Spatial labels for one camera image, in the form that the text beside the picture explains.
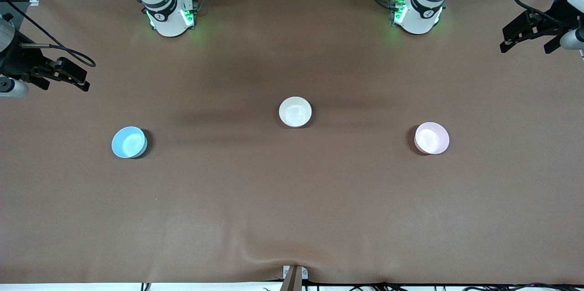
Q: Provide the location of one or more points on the light blue bowl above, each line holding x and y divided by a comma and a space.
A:
128, 142

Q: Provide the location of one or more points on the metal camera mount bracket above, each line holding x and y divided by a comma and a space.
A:
294, 277

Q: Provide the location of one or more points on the light pink bowl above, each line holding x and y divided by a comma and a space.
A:
431, 137

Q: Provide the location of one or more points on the white bowl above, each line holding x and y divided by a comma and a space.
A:
295, 111

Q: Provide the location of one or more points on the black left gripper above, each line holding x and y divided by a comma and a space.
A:
552, 25

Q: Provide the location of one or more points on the brown table mat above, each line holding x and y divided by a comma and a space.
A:
292, 200

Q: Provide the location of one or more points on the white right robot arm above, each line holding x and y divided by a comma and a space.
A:
164, 12

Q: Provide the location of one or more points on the green lit base box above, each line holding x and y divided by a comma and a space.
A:
397, 10
188, 15

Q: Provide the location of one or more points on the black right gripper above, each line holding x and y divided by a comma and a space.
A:
17, 61

